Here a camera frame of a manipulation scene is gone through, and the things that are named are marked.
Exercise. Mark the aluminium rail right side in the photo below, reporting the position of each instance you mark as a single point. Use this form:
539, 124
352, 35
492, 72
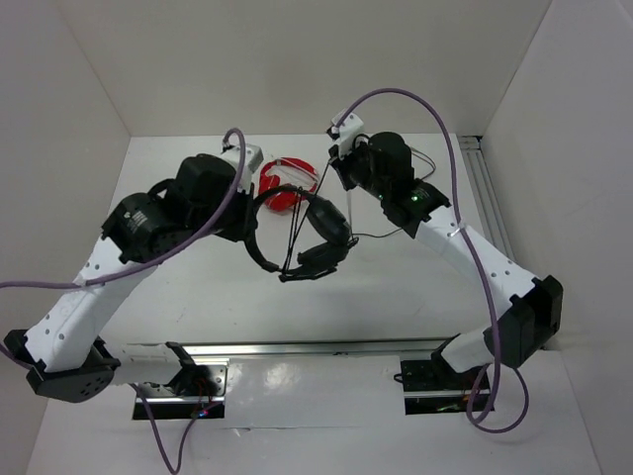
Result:
485, 195

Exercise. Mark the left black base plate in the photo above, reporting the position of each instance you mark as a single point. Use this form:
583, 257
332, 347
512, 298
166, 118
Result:
202, 396

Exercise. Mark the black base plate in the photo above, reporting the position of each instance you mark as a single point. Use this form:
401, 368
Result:
202, 396
427, 392

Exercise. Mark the red headphones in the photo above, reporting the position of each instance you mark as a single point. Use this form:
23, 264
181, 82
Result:
286, 171

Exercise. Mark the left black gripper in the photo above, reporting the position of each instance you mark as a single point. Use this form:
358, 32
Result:
247, 222

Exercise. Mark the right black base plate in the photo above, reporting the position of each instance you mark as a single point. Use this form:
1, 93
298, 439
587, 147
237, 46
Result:
427, 392

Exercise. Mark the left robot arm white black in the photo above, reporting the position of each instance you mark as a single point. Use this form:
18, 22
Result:
210, 196

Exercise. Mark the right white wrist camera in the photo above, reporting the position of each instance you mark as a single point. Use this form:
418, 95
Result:
344, 129

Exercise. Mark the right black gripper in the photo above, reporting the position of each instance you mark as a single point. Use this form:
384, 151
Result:
340, 163

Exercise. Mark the black headphones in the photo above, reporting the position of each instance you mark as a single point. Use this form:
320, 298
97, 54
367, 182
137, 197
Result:
320, 236

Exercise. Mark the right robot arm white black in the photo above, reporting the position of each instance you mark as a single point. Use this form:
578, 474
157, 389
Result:
524, 310

